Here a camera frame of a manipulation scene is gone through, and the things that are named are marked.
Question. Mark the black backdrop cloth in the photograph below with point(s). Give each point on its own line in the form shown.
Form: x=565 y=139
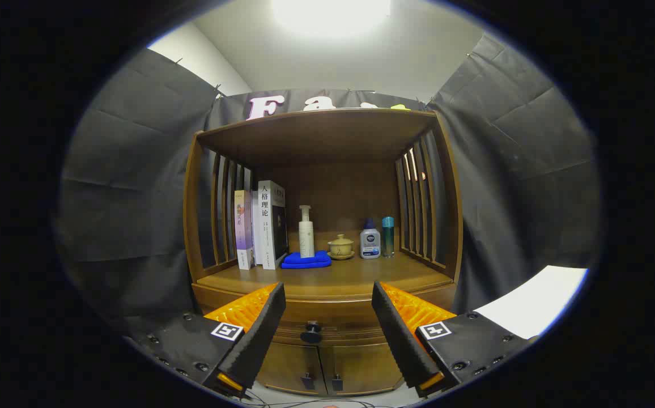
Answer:
x=135 y=198

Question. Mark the wooden cabinet door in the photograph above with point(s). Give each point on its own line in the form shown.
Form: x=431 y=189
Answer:
x=290 y=368
x=361 y=368

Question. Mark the blue folded cloth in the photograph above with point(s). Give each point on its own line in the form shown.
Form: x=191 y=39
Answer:
x=305 y=262

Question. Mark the teal bottle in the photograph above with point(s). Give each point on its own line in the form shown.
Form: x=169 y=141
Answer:
x=388 y=238

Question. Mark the purple white book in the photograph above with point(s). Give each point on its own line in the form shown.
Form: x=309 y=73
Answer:
x=243 y=226

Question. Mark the wooden drawer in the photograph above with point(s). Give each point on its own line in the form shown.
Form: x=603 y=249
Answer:
x=327 y=314

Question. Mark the tall white pump bottle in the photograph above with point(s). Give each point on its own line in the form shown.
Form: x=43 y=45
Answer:
x=306 y=238

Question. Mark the yellow lidded teacup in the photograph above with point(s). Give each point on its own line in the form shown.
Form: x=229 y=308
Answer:
x=341 y=246

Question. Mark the black drawer knob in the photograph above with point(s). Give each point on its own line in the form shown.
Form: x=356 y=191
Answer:
x=311 y=332

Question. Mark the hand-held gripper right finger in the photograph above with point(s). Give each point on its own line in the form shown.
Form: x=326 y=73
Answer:
x=401 y=340

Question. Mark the thin white book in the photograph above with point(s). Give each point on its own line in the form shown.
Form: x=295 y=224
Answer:
x=256 y=238

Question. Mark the wooden countertop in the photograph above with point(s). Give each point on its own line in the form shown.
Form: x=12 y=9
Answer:
x=350 y=277

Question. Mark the white blue pump bottle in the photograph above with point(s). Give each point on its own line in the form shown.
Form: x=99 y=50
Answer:
x=370 y=242

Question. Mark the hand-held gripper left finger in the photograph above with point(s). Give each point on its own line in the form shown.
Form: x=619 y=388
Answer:
x=259 y=334

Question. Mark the wooden cabinet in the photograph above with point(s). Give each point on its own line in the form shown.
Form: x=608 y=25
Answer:
x=327 y=192

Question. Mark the white panel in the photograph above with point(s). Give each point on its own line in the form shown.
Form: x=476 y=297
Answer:
x=531 y=300

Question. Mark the thick white black book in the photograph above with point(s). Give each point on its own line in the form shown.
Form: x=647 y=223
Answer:
x=266 y=226

